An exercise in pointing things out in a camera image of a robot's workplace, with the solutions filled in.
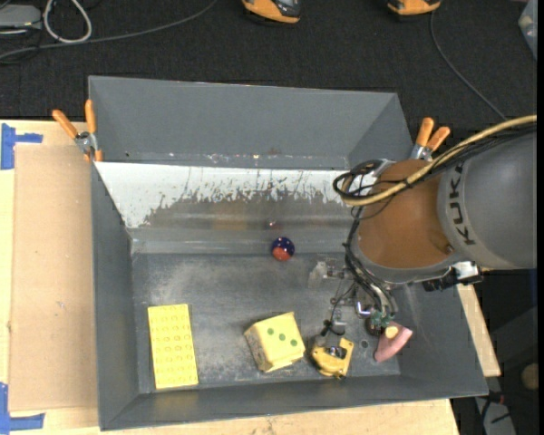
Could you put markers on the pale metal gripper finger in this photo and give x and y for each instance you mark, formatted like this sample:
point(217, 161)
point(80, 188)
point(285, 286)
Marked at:
point(338, 323)
point(319, 275)

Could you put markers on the dark brown round object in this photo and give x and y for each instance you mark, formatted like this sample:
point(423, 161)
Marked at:
point(373, 327)

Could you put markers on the blue and red ball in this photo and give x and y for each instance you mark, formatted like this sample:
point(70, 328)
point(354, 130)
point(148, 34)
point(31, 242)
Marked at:
point(283, 248)

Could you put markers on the pink wedge-shaped toy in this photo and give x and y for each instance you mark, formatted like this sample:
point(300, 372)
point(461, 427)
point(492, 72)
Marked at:
point(392, 347)

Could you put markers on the yellow cube with green dots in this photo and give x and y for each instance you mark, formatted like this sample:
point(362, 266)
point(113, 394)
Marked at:
point(276, 340)

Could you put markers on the grey metal bin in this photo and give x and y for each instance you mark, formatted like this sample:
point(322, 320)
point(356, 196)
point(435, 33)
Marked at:
point(236, 288)

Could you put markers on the yellow studded flat block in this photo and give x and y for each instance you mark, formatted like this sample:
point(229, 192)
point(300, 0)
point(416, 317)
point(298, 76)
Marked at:
point(172, 347)

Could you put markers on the brown cardboard board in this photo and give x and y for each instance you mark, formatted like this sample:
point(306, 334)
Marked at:
point(50, 279)

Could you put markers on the black cylinder on white bracket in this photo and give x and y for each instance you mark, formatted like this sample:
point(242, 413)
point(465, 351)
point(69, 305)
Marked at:
point(464, 272)

